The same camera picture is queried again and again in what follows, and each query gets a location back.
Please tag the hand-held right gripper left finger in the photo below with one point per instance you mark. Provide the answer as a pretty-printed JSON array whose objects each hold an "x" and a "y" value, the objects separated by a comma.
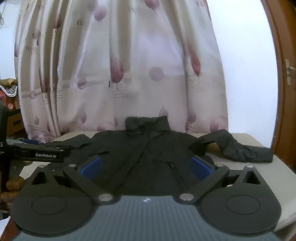
[{"x": 90, "y": 168}]

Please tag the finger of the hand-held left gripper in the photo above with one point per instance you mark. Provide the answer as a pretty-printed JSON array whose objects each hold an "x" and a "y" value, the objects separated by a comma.
[
  {"x": 39, "y": 154},
  {"x": 30, "y": 141}
]

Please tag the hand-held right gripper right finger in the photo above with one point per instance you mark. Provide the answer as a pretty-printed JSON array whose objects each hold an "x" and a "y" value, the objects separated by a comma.
[{"x": 200, "y": 168}]

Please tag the black jacket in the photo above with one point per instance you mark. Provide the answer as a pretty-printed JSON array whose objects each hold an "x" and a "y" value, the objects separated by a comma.
[{"x": 150, "y": 150}]

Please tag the patterned cloth pile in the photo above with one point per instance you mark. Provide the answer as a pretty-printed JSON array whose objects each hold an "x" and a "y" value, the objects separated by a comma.
[{"x": 9, "y": 91}]

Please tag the brown wooden furniture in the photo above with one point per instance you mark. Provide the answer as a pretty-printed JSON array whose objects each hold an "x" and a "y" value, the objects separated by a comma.
[{"x": 13, "y": 184}]

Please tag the cream textured mattress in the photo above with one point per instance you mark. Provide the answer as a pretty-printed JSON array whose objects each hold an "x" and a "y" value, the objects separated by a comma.
[{"x": 261, "y": 176}]

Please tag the cream curtain with purple leaves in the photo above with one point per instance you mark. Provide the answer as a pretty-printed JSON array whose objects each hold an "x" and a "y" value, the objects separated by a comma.
[{"x": 129, "y": 69}]

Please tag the brown wooden window frame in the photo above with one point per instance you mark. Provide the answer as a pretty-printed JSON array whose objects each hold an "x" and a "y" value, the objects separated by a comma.
[{"x": 284, "y": 115}]

